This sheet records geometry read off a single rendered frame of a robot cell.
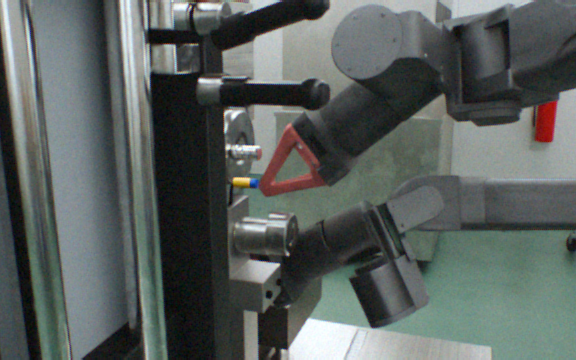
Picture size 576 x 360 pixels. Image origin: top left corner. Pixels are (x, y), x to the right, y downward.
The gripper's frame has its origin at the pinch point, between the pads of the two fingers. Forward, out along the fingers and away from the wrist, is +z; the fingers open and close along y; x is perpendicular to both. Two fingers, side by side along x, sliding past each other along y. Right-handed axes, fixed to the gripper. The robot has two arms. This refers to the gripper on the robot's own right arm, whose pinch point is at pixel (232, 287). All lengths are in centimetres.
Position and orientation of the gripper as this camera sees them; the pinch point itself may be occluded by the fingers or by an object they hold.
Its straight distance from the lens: 69.6
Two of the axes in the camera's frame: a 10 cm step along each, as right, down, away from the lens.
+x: -4.8, -8.8, -0.7
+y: 3.2, -2.5, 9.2
